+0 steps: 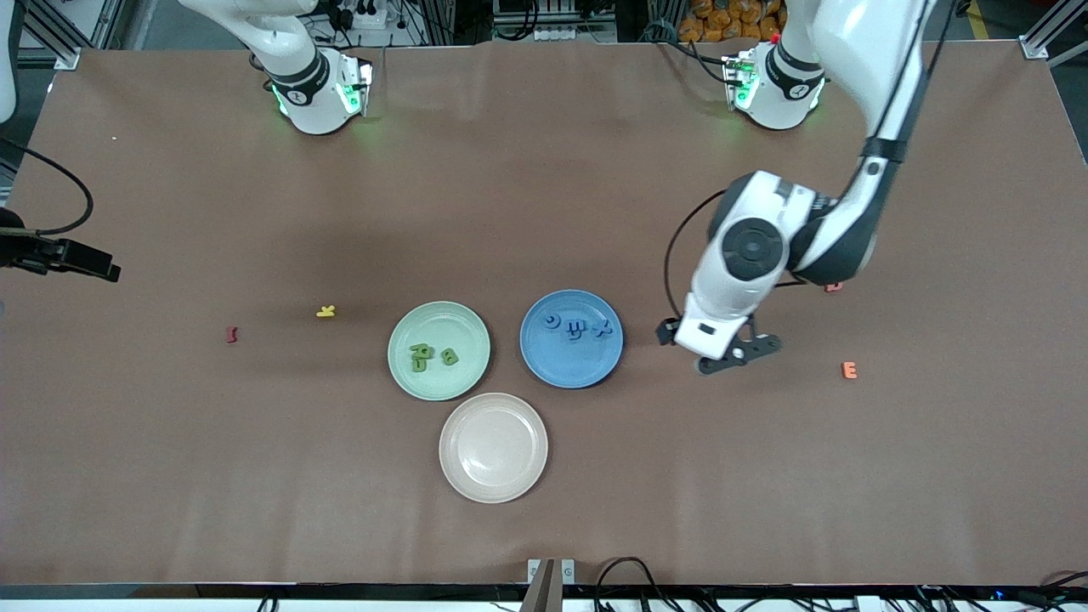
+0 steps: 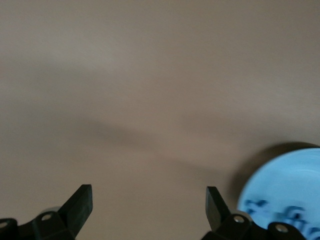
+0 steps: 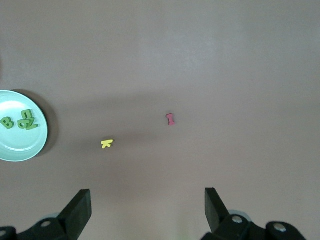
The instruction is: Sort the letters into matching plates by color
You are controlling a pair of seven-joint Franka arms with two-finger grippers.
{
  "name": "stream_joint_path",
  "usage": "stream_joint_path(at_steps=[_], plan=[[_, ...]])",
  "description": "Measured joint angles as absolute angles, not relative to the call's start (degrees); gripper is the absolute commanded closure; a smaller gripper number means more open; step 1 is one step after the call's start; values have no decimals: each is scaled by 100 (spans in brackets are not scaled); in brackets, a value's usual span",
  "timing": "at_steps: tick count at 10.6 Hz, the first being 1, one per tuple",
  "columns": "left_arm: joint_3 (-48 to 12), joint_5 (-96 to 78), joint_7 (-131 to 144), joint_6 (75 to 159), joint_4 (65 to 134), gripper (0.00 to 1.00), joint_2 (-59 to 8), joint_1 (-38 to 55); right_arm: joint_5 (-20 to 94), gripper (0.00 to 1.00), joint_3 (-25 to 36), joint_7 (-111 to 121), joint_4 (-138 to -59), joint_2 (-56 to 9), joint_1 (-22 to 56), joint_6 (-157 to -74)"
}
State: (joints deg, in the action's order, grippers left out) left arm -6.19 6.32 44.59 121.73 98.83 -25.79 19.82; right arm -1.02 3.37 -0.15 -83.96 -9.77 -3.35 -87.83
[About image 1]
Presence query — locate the blue plate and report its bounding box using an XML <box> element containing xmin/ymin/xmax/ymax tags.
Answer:
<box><xmin>519</xmin><ymin>289</ymin><xmax>625</xmax><ymax>390</ymax></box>

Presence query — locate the brown table cover sheet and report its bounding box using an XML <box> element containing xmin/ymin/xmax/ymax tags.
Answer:
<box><xmin>0</xmin><ymin>42</ymin><xmax>1088</xmax><ymax>587</ymax></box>

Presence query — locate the beige plate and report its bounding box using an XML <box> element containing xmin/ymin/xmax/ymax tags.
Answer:
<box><xmin>439</xmin><ymin>392</ymin><xmax>549</xmax><ymax>504</ymax></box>

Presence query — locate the green plate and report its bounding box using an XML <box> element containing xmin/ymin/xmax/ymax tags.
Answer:
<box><xmin>388</xmin><ymin>301</ymin><xmax>492</xmax><ymax>401</ymax></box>

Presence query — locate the pile of orange bags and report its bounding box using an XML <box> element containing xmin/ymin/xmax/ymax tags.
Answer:
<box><xmin>680</xmin><ymin>0</ymin><xmax>787</xmax><ymax>43</ymax></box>

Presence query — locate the white power strip with plugs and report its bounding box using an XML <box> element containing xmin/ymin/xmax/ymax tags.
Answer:
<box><xmin>338</xmin><ymin>0</ymin><xmax>388</xmax><ymax>31</ymax></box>

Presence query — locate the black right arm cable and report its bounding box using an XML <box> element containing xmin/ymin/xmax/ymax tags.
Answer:
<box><xmin>0</xmin><ymin>139</ymin><xmax>94</xmax><ymax>236</ymax></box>

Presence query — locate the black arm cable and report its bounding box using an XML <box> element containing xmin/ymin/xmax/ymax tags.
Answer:
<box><xmin>0</xmin><ymin>139</ymin><xmax>94</xmax><ymax>236</ymax></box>
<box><xmin>664</xmin><ymin>0</ymin><xmax>957</xmax><ymax>322</ymax></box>

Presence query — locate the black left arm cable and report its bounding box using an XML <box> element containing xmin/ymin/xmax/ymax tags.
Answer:
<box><xmin>664</xmin><ymin>0</ymin><xmax>957</xmax><ymax>322</ymax></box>

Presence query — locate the aluminium frame profile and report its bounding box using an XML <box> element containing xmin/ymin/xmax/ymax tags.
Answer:
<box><xmin>17</xmin><ymin>0</ymin><xmax>128</xmax><ymax>71</ymax></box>
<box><xmin>1020</xmin><ymin>0</ymin><xmax>1088</xmax><ymax>69</ymax></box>

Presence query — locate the black looped floor cable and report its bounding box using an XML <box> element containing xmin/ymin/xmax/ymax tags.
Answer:
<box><xmin>593</xmin><ymin>557</ymin><xmax>681</xmax><ymax>612</ymax></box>

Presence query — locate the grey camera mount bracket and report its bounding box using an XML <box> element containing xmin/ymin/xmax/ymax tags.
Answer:
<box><xmin>520</xmin><ymin>558</ymin><xmax>577</xmax><ymax>612</ymax></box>

